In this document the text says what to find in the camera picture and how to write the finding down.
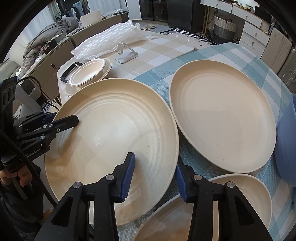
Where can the white drawer cabinet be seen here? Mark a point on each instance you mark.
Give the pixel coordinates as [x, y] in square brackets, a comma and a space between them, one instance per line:
[253, 37]

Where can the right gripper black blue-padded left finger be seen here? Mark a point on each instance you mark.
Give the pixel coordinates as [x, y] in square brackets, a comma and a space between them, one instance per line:
[86, 212]

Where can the cream plate bottom edge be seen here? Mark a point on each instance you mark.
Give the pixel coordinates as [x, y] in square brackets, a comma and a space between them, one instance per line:
[172, 221]

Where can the silver phone stand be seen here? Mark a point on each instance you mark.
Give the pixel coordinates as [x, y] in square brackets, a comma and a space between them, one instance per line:
[125, 53]

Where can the person's left hand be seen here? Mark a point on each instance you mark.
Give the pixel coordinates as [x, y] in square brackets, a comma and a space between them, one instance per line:
[23, 173]

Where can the black rectangular handle frame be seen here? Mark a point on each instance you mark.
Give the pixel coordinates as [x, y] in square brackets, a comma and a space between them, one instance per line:
[68, 70]

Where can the white bubble wrap sheet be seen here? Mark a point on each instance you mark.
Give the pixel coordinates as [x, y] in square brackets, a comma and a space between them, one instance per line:
[107, 41]

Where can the large cream ridged plate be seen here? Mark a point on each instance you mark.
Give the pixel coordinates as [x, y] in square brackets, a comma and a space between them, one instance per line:
[116, 116]

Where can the teal checked tablecloth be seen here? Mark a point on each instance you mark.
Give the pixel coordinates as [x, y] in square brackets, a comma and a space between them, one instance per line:
[278, 96]

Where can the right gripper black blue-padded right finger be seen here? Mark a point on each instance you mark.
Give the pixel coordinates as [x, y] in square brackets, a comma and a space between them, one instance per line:
[237, 218]

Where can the large cream smooth plate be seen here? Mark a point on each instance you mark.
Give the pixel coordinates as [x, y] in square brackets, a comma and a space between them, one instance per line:
[223, 114]

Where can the small cream bowl stack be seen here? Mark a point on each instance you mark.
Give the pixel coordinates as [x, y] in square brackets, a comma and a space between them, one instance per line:
[90, 72]

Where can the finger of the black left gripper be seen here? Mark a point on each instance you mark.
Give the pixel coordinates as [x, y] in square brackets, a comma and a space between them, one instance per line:
[48, 117]
[65, 123]

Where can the woven laundry basket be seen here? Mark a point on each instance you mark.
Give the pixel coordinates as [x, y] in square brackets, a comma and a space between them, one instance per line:
[224, 30]

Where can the blue ceramic bowl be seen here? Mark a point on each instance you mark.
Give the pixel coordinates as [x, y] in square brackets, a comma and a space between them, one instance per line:
[286, 144]

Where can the beige low tv cabinet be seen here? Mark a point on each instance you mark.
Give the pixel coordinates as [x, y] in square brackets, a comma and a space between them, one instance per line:
[46, 69]

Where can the beige suitcase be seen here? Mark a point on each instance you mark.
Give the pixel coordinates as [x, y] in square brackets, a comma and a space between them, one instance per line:
[276, 51]

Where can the grey blanket pile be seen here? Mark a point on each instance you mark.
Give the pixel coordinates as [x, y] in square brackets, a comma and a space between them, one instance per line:
[34, 47]

